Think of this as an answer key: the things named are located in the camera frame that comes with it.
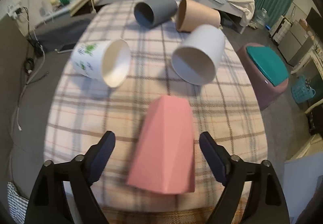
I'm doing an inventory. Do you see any pink faceted cup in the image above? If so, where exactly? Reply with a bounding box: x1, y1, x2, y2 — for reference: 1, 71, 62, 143
126, 95, 195, 194

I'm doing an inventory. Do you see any white cup green print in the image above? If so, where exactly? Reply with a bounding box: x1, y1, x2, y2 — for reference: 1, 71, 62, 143
71, 39, 131, 88

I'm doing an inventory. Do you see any light blue cup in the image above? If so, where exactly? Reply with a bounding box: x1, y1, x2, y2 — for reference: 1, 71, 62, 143
171, 24, 225, 86

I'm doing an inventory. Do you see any tan cup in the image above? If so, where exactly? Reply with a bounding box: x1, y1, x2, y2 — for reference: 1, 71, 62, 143
176, 0, 221, 32

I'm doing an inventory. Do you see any grey cup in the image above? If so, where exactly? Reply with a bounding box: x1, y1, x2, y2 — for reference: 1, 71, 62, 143
134, 0, 178, 29

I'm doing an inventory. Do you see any checkered cloth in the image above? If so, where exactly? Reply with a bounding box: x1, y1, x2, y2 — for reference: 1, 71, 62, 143
7, 182, 28, 224

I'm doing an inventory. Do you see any plaid blanket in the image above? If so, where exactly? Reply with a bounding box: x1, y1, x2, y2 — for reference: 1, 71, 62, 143
44, 1, 268, 212

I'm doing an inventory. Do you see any purple plastic stool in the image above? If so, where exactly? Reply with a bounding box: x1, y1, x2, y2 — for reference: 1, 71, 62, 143
237, 43, 289, 110

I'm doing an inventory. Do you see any blue laundry basket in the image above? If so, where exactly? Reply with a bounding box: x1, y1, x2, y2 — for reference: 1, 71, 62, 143
291, 75, 316, 104

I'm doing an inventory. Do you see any grey sofa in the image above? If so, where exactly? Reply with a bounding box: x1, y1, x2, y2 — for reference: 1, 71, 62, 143
1, 14, 94, 203

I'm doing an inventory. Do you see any smartphone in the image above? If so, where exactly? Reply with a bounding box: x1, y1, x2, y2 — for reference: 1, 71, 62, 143
55, 43, 76, 54

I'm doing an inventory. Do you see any silver cabinet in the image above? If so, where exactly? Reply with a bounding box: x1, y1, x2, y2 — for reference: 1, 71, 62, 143
278, 21, 313, 66

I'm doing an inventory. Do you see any white suitcase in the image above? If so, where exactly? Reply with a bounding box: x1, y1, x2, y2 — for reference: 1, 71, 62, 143
269, 15, 292, 45

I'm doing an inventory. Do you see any water jug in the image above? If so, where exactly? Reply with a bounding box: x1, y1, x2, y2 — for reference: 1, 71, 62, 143
254, 8, 268, 30

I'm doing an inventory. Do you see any black television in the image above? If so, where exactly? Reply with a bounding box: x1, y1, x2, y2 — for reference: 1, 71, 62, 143
306, 8, 323, 40

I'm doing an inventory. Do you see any white nightstand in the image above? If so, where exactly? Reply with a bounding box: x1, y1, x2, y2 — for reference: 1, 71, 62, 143
35, 0, 94, 28

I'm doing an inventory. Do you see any white charging cable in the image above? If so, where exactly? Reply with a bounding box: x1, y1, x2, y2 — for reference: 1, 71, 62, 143
15, 44, 46, 132

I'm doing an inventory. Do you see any black cable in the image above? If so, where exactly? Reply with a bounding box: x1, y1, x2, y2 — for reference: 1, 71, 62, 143
19, 6, 50, 85

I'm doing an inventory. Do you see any wall power outlet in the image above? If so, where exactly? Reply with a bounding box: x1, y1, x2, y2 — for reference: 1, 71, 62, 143
7, 0, 22, 17

